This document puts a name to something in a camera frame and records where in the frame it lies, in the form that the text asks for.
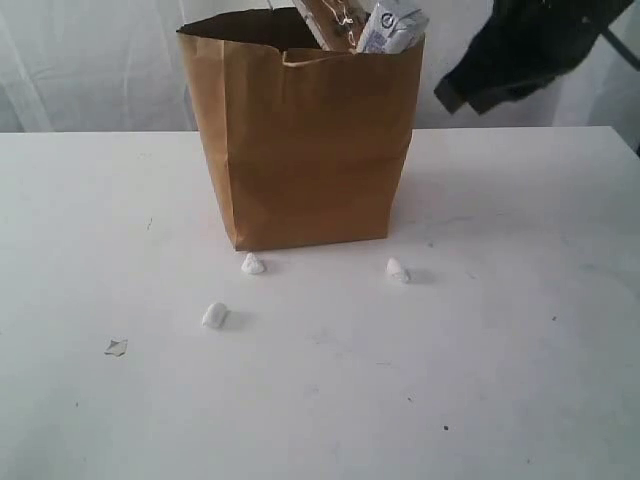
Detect brown paper bag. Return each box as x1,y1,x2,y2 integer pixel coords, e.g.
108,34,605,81
177,7,423,251

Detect white foam peanut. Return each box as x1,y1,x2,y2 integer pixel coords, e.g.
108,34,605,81
202,302,228,329
386,257,411,284
241,252,266,275

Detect spaghetti pack black ends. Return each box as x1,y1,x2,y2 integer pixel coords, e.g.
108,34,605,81
292,0,369,53

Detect chipped spot paint flake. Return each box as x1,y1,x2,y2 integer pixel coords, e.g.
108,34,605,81
104,339,128,357

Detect small blue white milk carton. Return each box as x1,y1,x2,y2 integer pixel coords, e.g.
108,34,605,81
356,0,429,54

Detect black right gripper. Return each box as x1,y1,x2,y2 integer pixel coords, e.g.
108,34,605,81
434,0,625,115

